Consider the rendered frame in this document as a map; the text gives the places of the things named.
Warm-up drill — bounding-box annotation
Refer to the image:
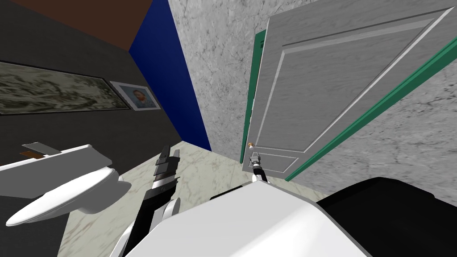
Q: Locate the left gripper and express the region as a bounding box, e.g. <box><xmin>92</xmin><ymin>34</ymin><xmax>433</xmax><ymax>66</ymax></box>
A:
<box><xmin>152</xmin><ymin>144</ymin><xmax>181</xmax><ymax>186</ymax></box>

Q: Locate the small framed portrait picture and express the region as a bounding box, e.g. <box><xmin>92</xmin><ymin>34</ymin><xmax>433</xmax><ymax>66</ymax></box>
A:
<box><xmin>109</xmin><ymin>80</ymin><xmax>162</xmax><ymax>112</ymax></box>

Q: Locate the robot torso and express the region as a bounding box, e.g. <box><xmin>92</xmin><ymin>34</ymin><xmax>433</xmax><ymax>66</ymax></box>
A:
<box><xmin>123</xmin><ymin>180</ymin><xmax>373</xmax><ymax>257</ymax></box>

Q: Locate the grey panelled door leaf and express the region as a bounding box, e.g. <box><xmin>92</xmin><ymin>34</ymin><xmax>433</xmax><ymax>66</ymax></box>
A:
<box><xmin>241</xmin><ymin>0</ymin><xmax>457</xmax><ymax>181</ymax></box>

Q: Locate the white toilet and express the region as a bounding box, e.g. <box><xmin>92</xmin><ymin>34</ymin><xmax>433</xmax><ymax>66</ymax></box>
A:
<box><xmin>0</xmin><ymin>142</ymin><xmax>133</xmax><ymax>228</ymax></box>

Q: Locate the wide landscape painting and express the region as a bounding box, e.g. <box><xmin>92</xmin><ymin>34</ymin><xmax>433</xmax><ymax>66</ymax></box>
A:
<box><xmin>0</xmin><ymin>61</ymin><xmax>131</xmax><ymax>116</ymax></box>

